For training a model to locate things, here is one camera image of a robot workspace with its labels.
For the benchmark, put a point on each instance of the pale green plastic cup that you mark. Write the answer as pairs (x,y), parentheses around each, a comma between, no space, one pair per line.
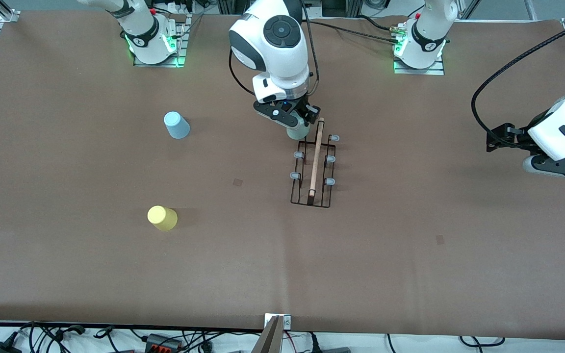
(298,133)

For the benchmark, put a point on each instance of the black power plug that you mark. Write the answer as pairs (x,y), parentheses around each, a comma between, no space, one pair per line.
(314,343)

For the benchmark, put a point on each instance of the light blue plastic cup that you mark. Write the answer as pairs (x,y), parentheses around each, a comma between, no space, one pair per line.
(177,126)

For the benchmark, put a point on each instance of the black frame post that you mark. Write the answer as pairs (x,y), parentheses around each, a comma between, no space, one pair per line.
(231,7)

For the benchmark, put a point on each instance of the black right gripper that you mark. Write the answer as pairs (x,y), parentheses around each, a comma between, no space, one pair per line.
(306,110)

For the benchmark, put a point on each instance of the yellow plastic cup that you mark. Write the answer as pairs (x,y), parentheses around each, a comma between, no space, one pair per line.
(162,218)

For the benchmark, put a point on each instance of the black power adapter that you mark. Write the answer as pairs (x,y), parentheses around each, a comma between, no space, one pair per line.
(0,348)

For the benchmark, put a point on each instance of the black orange connector block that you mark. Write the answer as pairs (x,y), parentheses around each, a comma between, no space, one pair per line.
(164,342)

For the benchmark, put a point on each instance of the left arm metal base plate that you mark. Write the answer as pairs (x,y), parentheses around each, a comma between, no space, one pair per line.
(434,71)

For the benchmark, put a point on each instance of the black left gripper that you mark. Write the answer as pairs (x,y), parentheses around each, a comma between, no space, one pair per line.
(517,137)

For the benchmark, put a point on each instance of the grey aluminium camera post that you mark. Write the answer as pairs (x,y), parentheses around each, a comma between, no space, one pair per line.
(270,338)

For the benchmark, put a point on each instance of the brown paper table cover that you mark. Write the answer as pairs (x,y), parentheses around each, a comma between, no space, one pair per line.
(282,269)

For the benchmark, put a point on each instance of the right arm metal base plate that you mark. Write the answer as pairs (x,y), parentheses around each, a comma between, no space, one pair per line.
(165,63)

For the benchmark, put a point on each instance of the small metal table bracket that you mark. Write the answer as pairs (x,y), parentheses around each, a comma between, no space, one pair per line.
(286,321)

